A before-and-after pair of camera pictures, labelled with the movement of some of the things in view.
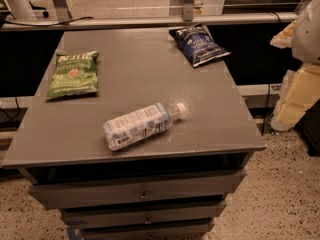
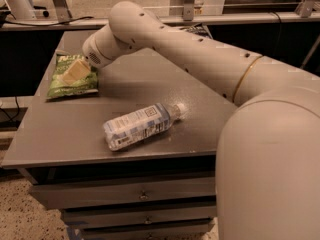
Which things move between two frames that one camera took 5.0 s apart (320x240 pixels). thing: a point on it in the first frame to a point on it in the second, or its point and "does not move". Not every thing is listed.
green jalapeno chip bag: (74, 73) does not move
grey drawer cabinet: (173, 186) does not move
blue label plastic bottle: (140, 123) does not move
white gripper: (307, 37) to (92, 53)
